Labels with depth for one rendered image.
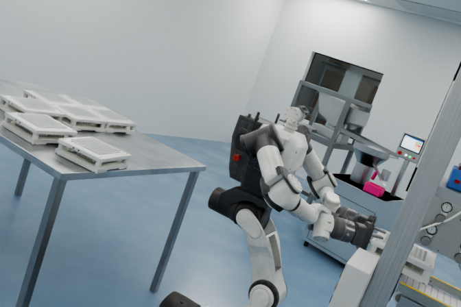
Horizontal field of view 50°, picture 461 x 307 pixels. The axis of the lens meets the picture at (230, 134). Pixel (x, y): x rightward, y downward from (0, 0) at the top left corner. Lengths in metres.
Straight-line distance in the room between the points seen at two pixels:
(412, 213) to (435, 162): 0.14
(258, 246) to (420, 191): 1.10
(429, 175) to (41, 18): 5.18
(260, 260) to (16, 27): 4.29
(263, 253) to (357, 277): 1.06
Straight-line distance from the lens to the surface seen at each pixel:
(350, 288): 1.27
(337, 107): 5.79
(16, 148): 2.38
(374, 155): 4.90
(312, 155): 2.46
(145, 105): 7.20
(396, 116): 7.57
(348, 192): 4.80
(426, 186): 1.31
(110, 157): 2.31
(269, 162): 1.87
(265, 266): 2.30
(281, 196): 1.83
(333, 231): 2.03
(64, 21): 6.15
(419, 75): 7.56
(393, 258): 1.35
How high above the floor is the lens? 1.58
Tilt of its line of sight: 9 degrees down
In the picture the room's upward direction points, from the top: 20 degrees clockwise
